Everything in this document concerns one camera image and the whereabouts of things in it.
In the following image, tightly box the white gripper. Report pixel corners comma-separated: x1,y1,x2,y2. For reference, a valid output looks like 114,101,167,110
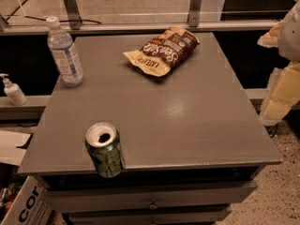
257,1,300,127

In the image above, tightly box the brown chip bag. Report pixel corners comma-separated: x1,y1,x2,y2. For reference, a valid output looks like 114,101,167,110
124,26,200,77

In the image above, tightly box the green soda can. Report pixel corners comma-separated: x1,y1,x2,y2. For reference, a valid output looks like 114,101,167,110
85,122,123,178

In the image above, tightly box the grey drawer cabinet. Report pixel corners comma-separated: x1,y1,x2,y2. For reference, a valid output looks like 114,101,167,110
19,33,281,225

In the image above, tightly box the clear plastic water bottle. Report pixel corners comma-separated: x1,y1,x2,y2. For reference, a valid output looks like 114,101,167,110
46,17,83,87

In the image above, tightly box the white pump dispenser bottle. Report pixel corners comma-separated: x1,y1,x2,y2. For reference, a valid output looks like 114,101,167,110
0,73,27,106

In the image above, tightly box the white cardboard box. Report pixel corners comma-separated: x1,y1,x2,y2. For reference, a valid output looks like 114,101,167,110
1,176,52,225

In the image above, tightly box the metal railing frame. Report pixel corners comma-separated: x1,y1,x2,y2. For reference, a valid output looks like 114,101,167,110
0,0,298,35

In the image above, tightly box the black cable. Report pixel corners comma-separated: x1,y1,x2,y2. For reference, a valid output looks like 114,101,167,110
24,15,102,25

